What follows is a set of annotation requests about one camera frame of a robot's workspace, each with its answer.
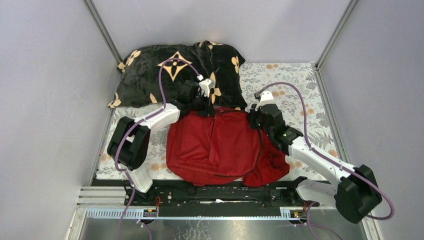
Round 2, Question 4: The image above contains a black floral plush blanket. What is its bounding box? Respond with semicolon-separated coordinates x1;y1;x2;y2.
107;40;247;109

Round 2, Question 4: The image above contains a red student backpack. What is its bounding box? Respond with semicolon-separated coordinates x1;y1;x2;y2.
165;106;264;187

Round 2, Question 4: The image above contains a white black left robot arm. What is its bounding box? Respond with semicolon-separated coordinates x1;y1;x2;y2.
107;78;216;206

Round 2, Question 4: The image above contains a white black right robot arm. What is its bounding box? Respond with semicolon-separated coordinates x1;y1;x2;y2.
247;91;383;224

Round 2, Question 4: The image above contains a floral patterned table mat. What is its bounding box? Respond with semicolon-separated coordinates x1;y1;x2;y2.
95;63;340;181

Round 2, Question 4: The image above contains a red cloth garment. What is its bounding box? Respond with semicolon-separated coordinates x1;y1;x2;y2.
242;141;290;187

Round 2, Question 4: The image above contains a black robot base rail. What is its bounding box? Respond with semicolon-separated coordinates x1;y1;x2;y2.
124;180;311;218

